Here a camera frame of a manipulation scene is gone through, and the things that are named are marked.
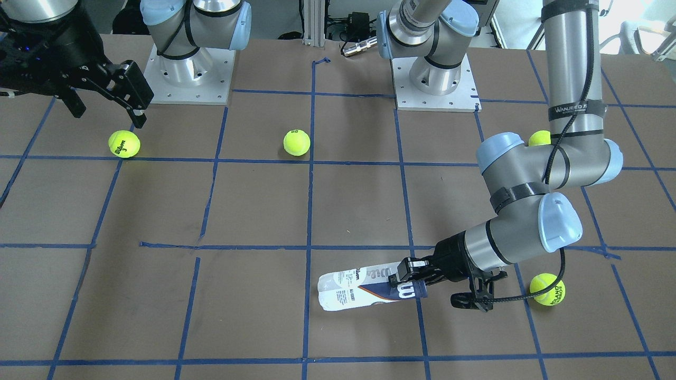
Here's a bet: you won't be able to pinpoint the white blue tennis ball can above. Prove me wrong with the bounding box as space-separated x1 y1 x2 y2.
317 262 428 312

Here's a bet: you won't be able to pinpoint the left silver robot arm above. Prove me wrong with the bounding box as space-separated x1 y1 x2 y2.
377 1 623 312

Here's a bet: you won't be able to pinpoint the tennis ball front Roland Garros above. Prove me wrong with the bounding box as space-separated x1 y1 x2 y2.
530 272 566 307

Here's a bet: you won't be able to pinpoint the tennis ball centre back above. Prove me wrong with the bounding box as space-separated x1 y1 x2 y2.
283 129 311 157

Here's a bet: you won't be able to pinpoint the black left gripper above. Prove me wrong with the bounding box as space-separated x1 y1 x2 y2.
388 232 508 312

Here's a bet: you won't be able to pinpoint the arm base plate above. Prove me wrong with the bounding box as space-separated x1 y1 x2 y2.
390 55 482 112
144 46 237 106

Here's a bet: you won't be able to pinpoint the tennis ball near base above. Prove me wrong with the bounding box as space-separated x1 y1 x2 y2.
527 130 551 147
108 130 142 158

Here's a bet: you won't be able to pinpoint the silver metal cylinder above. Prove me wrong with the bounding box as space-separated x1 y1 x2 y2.
341 36 378 58

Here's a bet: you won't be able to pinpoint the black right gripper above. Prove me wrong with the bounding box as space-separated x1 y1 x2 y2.
2 11 154 128

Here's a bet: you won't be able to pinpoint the aluminium frame post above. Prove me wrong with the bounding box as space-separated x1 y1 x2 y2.
301 0 326 49

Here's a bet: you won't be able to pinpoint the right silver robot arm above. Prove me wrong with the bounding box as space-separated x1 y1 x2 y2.
2 1 251 128

